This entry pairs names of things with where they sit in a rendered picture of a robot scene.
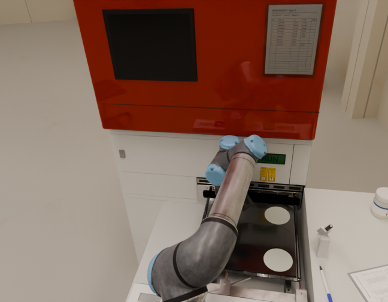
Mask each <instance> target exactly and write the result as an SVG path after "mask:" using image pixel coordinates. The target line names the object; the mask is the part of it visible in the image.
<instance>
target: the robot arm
mask: <svg viewBox="0 0 388 302"><path fill-rule="evenodd" d="M219 147H220V149H219V151H218V152H217V154H216V156H215V157H214V159H213V160H212V161H211V163H210V164H209V165H208V168H207V170H206V172H205V177H206V179H207V180H208V181H209V182H210V183H211V184H212V185H214V186H215V195H216V199H215V200H214V203H213V206H212V208H211V211H210V214H209V215H208V217H207V218H205V219H203V220H202V222H201V224H200V227H199V228H198V230H197V231H196V232H195V233H194V234H193V235H192V236H190V237H189V238H187V239H185V240H183V241H181V242H179V243H177V244H175V245H173V246H171V247H166V248H164V249H163V250H161V251H160V252H159V253H157V254H156V255H155V256H154V257H153V258H152V259H151V261H150V263H149V265H148V269H147V281H148V285H149V287H150V289H151V290H152V292H153V293H155V294H156V295H157V296H158V297H160V298H162V302H205V299H206V296H207V294H208V289H207V284H209V283H211V282H212V281H214V280H215V279H216V278H217V277H218V276H219V274H220V273H221V272H222V271H223V269H224V268H225V266H226V264H227V263H228V261H229V258H230V257H231V254H232V252H233V250H234V247H235V244H236V241H237V238H238V230H237V228H236V227H237V223H238V220H239V218H240V214H241V211H245V210H247V209H249V208H251V207H253V206H254V203H253V201H252V200H251V198H250V197H249V195H248V194H247V191H248V188H249V186H250V182H251V178H252V176H253V173H254V169H255V166H256V163H257V160H258V159H261V158H262V157H263V156H265V155H266V153H267V146H266V144H265V142H264V141H263V140H262V139H261V138H260V137H259V136H258V135H251V136H249V137H247V138H245V139H244V140H243V141H241V140H240V139H239V138H238V137H236V136H234V135H226V136H224V137H222V138H221V139H220V144H219Z"/></svg>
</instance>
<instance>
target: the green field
mask: <svg viewBox="0 0 388 302"><path fill-rule="evenodd" d="M284 157H285V156H284V155H265V156H263V157H262V158H261V159H258V160H257V162H267V163H276V164H283V163H284Z"/></svg>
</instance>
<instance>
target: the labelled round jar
mask: <svg viewBox="0 0 388 302"><path fill-rule="evenodd" d="M371 213H372V214H373V215H374V216H376V217H378V218H380V219H388V188H386V187H382V188H378V189H377V191H376V193H375V197H374V200H373V202H372V206H371Z"/></svg>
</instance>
